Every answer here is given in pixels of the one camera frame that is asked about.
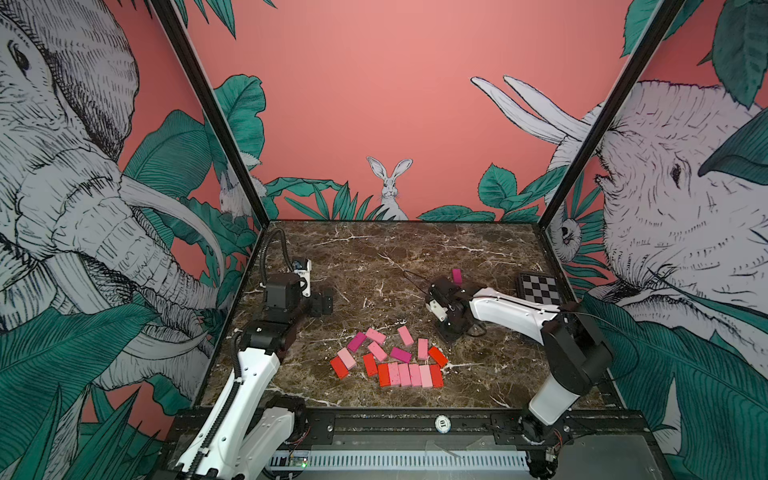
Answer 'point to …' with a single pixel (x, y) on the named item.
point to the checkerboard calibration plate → (538, 288)
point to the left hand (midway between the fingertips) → (317, 285)
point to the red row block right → (436, 375)
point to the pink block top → (375, 335)
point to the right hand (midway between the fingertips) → (444, 331)
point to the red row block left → (384, 374)
